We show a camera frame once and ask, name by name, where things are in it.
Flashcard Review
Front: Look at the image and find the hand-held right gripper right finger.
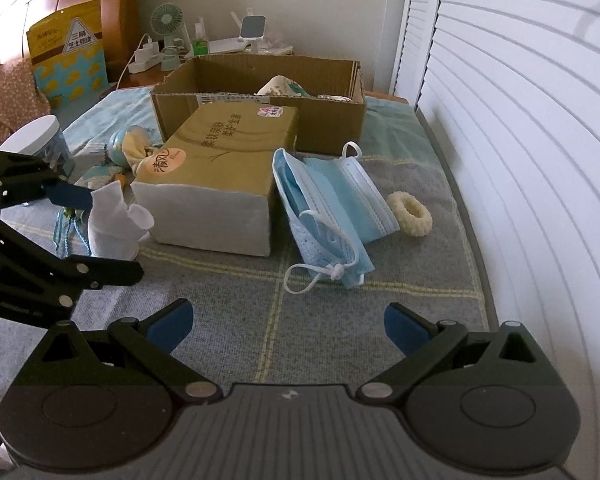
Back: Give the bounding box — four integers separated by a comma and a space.
355, 302, 552, 406

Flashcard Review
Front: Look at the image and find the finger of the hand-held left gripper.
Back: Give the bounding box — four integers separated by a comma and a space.
0, 212, 145, 312
0, 148, 94, 213

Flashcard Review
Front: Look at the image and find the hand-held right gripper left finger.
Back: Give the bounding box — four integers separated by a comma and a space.
27, 298, 226, 406

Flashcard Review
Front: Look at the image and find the white sock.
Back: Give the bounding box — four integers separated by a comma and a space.
87, 181, 156, 261

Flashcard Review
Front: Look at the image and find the cream hair scrunchie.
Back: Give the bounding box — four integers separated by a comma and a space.
386, 191, 433, 237

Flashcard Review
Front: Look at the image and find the cardboard box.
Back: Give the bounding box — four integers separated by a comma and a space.
150, 56, 368, 157

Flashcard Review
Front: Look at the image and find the blue and cream soft toy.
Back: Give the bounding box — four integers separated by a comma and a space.
105, 127, 161, 171

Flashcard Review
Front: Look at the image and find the patterned small sock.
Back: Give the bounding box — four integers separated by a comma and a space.
75, 160, 131, 191

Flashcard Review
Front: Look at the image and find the white lidded jar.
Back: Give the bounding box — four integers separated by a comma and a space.
0, 115, 73, 181

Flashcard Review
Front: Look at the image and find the grey blue checked blanket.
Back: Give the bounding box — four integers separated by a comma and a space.
0, 85, 496, 401

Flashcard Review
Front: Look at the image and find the floral cloth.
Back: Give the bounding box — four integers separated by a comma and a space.
0, 57, 51, 148

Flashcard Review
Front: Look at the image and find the yellow snack bag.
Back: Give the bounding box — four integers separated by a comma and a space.
26, 0, 108, 108

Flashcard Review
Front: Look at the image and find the white power strip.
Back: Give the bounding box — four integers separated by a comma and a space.
129, 42, 163, 74

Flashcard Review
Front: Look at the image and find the gold tissue pack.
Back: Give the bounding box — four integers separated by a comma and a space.
131, 105, 300, 259

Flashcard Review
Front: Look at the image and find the green desk fan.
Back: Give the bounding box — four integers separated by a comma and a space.
151, 4, 186, 72

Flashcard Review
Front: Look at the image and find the green bottle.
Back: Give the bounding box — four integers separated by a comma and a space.
191, 19, 210, 58

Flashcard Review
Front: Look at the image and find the white louvered door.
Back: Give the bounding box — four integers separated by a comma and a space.
415, 0, 600, 480
391, 0, 448, 111

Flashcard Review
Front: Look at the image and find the white router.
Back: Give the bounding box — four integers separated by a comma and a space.
207, 10, 256, 56

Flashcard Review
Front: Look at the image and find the patterned cloth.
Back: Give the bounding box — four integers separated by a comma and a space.
256, 75, 306, 97

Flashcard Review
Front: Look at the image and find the white stand-up device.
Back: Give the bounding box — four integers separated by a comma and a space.
239, 15, 267, 53

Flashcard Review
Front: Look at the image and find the teal cord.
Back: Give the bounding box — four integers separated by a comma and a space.
52, 207, 88, 261

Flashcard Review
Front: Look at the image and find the white cable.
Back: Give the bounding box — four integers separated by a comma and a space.
117, 32, 151, 88

